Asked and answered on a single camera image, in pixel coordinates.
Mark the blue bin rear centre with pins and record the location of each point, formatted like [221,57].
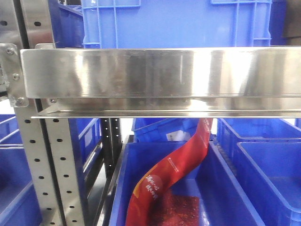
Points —
[164,129]

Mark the blue bin right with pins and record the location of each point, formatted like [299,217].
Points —
[266,157]

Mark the blue bin left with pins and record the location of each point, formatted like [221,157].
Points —
[18,201]

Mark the stainless steel shelf beam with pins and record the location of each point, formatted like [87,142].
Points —
[184,82]

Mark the red printed bag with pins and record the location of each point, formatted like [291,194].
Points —
[166,173]

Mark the blue crate upper shelf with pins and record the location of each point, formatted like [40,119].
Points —
[176,23]

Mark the red mesh packet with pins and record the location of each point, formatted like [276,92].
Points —
[175,210]

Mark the black perforated rear post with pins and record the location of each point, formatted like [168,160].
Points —
[112,143]

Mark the blue bin behind post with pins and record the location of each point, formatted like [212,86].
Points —
[87,135]

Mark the perforated steel upright post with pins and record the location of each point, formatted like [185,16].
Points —
[51,145]

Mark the steel corner bracket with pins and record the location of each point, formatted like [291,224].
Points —
[10,64]

